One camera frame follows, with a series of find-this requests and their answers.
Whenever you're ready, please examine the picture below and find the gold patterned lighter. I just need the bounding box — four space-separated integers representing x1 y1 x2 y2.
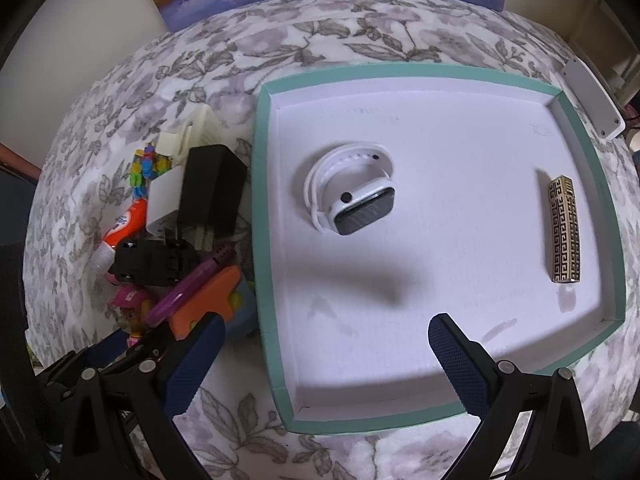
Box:
544 176 583 283

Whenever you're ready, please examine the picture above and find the orange white toothpaste tube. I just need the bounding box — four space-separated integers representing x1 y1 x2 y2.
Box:
90 197 151 273

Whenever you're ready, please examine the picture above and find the white smartwatch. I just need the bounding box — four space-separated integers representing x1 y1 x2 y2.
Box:
306 142 397 236

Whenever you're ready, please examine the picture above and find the pink pup toy figure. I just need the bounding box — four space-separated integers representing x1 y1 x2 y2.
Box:
110 285 156 348

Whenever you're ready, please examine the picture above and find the light blue toy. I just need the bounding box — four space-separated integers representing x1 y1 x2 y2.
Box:
220 280 258 336

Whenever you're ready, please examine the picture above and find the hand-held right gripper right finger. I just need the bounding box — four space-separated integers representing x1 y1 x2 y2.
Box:
428 312 601 480

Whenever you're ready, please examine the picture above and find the orange plastic toy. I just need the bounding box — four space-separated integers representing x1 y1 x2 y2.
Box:
167 266 243 338

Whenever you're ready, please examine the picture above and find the black charger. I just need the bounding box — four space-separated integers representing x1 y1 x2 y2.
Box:
172 145 248 253

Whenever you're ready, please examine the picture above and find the cream plastic box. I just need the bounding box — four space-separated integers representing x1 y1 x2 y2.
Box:
157 104 223 161

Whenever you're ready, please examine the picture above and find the white charger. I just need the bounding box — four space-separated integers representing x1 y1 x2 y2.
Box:
145 157 188 237

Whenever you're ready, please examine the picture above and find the white power strip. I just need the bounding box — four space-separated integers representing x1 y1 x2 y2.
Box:
561 57 627 140

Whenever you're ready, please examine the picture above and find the dark cabinet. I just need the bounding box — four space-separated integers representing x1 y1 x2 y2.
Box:
0 142 41 366

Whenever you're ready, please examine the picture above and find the white shelf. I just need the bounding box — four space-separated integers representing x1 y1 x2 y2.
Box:
505 0 640 111

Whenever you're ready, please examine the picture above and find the colourful building block toy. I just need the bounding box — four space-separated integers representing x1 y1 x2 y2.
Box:
129 145 173 198

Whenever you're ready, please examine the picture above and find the purple plastic ring tool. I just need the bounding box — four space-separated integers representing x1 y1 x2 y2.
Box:
146 245 235 326

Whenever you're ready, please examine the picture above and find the black plastic toy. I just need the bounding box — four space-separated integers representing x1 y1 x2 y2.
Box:
112 240 201 288

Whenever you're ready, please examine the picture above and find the floral grey blanket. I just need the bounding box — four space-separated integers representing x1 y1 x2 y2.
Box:
22 0 640 480

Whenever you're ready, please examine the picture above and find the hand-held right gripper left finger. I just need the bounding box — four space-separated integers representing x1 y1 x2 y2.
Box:
37 312 226 480

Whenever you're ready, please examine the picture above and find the teal cardboard box tray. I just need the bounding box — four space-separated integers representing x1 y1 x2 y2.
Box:
252 62 627 435

